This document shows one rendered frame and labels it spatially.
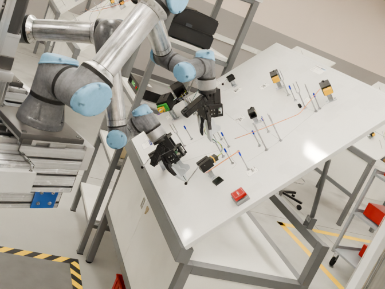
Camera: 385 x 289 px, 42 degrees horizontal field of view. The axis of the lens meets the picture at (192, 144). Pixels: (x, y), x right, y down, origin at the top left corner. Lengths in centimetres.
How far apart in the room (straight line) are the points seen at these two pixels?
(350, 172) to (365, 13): 635
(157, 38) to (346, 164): 458
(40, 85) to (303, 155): 103
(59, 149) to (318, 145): 99
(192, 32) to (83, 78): 155
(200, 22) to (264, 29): 768
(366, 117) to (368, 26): 1004
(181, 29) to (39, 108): 150
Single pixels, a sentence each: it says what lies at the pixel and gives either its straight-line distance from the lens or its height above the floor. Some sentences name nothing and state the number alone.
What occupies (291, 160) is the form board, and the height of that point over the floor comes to 128.
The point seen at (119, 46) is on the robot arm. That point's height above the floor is 149.
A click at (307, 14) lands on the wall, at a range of 1112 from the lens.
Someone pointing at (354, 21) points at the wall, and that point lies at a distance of 1185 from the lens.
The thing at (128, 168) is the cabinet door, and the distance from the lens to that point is 288.
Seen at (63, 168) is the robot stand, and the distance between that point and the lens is 176.
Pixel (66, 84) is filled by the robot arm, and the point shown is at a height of 134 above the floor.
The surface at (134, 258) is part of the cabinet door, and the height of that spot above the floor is 50.
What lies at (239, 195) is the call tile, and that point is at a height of 111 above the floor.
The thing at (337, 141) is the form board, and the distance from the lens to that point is 203.
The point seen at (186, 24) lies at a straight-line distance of 298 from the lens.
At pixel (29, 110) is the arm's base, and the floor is 121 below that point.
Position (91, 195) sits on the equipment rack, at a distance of 355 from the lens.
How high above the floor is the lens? 171
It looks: 15 degrees down
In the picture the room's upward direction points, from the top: 23 degrees clockwise
